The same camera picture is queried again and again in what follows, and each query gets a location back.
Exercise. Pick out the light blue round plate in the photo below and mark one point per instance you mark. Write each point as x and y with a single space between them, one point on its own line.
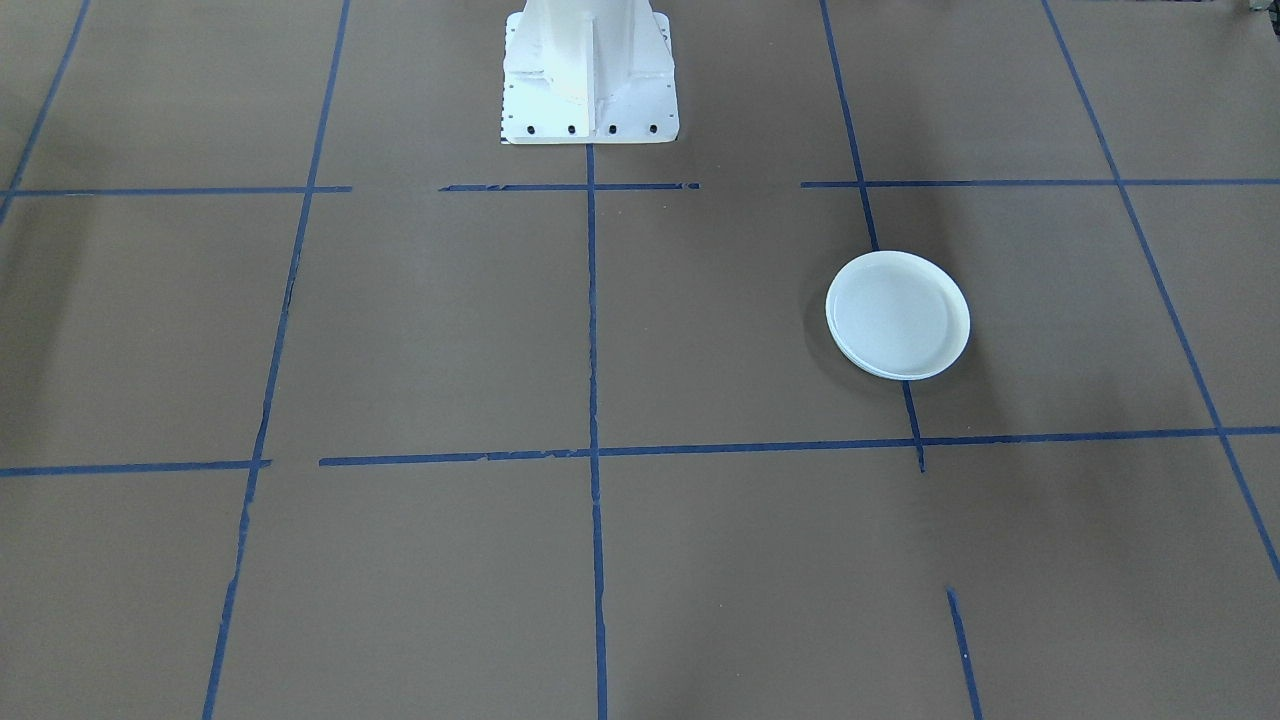
848 359

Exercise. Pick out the white round plate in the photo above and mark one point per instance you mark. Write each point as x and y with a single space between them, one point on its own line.
897 312

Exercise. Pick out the white pedestal column with base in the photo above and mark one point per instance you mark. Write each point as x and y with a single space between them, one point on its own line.
590 70

